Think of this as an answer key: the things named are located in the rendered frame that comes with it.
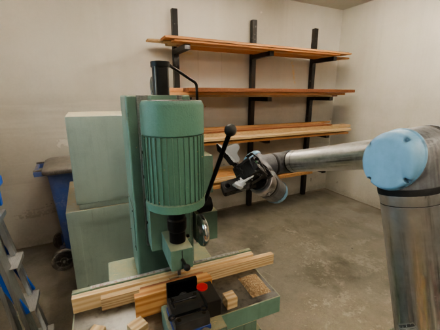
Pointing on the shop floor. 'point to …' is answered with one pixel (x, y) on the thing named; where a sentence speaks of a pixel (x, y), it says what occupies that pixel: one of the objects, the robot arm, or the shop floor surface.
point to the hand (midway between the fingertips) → (222, 164)
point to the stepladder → (8, 260)
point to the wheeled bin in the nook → (61, 241)
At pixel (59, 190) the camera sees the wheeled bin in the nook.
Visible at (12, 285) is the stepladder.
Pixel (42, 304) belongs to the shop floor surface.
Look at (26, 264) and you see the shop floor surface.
